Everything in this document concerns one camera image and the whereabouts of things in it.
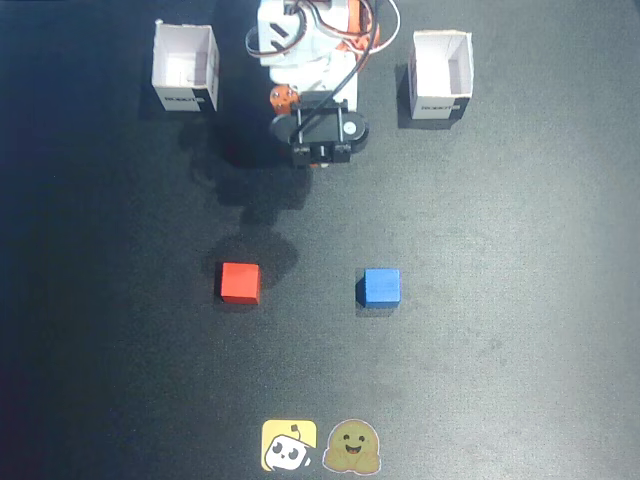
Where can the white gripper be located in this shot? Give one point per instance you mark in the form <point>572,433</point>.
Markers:
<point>286,98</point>

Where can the red wooden cube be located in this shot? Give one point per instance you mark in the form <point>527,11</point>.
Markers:
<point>240,282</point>

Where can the blue wooden cube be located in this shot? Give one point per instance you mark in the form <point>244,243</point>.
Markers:
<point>380,287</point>

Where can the white paper box black label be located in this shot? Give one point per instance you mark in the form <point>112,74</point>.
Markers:
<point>182,65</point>
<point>440,70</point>

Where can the yellow robot face sticker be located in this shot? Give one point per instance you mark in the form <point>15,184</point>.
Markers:
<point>287,447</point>

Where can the hugging face emoji sticker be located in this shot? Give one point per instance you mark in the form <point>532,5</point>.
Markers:
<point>351,446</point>

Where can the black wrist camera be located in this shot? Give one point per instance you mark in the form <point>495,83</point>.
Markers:
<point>325,132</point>

